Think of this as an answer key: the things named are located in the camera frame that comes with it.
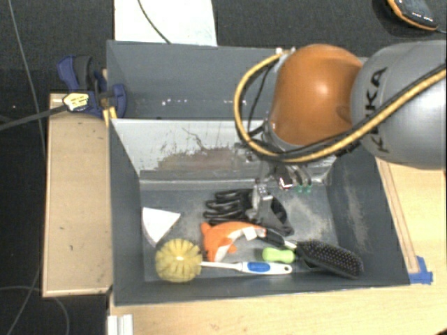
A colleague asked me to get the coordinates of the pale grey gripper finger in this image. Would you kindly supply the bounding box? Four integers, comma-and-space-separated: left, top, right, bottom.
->
251, 184, 270, 227
266, 194, 281, 227

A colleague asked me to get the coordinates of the orange toy fish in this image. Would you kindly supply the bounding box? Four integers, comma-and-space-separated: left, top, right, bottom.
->
200, 221, 268, 263

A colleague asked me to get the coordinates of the black bristle brush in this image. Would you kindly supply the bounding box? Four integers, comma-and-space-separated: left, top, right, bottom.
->
263, 228, 365, 280

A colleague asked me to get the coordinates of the white wedge block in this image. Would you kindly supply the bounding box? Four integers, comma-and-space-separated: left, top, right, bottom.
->
141, 206, 182, 248

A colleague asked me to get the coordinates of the grey metal bin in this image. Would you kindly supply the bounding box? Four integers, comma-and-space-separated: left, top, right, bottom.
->
105, 39, 411, 307

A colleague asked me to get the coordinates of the pale wood board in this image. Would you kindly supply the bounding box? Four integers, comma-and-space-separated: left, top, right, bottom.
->
41, 93, 115, 298

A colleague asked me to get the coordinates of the black coiled cable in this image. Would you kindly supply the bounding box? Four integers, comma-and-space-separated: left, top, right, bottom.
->
203, 188, 255, 223

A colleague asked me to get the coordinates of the green tool handle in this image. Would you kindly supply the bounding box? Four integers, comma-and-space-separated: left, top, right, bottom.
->
261, 246, 298, 264

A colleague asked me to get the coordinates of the yellow round brush, white handle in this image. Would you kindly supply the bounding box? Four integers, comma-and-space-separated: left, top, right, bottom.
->
154, 238, 294, 284

